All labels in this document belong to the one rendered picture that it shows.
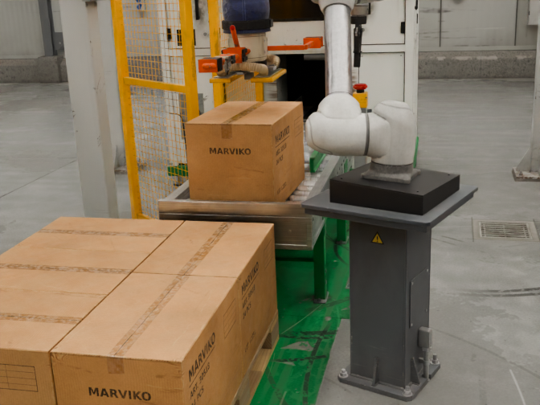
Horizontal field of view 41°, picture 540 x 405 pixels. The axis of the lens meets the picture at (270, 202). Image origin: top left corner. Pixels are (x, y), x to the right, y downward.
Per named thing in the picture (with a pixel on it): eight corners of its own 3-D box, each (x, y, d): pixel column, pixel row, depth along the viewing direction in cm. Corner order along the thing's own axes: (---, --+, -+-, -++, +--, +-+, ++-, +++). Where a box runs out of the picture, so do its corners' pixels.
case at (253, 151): (231, 176, 389) (227, 101, 377) (304, 178, 378) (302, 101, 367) (190, 210, 334) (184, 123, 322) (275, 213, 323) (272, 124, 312)
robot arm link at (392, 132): (418, 165, 261) (423, 104, 255) (367, 165, 261) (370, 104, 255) (409, 156, 277) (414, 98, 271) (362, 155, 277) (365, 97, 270)
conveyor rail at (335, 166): (357, 137, 538) (357, 112, 532) (364, 137, 537) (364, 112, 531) (302, 247, 322) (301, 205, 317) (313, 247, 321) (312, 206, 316)
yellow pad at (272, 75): (266, 72, 356) (265, 62, 354) (286, 72, 354) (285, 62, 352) (250, 83, 324) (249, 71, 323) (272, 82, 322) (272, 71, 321)
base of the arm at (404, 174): (423, 170, 278) (424, 157, 277) (409, 184, 259) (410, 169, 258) (377, 165, 286) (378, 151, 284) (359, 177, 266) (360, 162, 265)
